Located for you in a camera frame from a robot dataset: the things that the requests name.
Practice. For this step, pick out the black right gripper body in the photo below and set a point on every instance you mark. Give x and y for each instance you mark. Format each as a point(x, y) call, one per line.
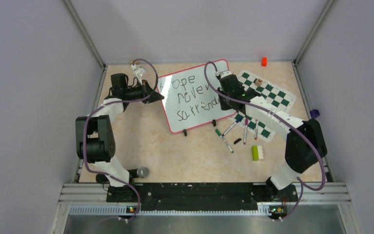
point(225, 104)

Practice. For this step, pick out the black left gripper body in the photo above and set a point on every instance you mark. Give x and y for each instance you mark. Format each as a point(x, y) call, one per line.
point(140, 91)

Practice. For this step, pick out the pink framed whiteboard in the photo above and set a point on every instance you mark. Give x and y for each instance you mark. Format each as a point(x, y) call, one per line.
point(188, 100)

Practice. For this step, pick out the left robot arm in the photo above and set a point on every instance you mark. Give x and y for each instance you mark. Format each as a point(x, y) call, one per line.
point(95, 143)

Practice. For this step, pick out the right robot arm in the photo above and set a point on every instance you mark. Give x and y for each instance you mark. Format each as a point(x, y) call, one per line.
point(305, 144)

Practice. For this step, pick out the green white chessboard mat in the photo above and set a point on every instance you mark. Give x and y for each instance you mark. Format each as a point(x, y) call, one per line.
point(278, 97)

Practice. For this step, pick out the wooden block on chessboard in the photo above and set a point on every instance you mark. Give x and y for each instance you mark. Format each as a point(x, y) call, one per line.
point(258, 82)

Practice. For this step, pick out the blue capped marker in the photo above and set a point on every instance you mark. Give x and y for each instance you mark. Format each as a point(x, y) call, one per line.
point(231, 126)

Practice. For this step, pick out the purple capped marker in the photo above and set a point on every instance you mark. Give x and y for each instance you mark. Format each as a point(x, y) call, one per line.
point(245, 130)

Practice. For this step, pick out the red capped marker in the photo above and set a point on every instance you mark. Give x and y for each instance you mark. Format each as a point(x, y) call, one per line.
point(256, 129)

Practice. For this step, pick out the orange block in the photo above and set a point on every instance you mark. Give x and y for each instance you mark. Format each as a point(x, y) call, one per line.
point(264, 61)

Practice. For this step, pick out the green capped marker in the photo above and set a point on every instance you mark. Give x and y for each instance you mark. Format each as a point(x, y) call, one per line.
point(223, 139)

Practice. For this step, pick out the green white lego block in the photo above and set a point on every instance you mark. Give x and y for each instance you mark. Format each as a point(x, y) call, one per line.
point(257, 153)

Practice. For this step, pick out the black microphone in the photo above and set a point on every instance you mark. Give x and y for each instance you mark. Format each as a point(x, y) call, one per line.
point(141, 172)

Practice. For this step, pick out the purple block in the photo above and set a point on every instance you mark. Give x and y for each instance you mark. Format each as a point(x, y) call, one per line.
point(314, 113)

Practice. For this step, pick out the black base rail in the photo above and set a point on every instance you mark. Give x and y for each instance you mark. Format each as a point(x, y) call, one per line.
point(200, 196)

